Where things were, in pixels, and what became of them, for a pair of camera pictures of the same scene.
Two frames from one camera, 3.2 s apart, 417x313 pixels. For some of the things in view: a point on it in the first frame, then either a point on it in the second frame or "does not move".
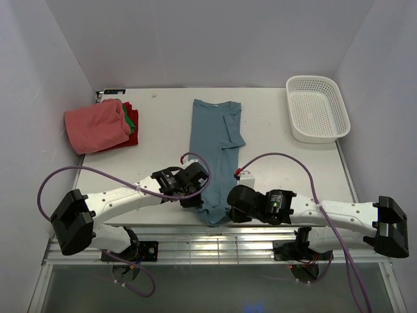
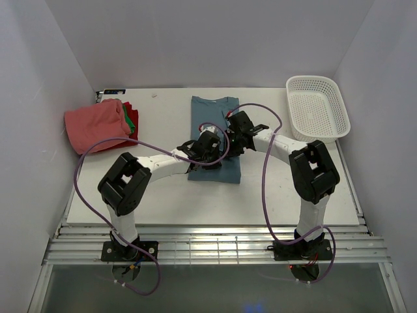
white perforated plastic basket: [317, 113] does not move
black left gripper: [196, 201] -> [217, 153]
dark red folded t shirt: [133, 115] does not move
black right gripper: [236, 217] -> [235, 152]
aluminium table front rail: [220, 246] does not move
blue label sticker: [114, 91] does not move
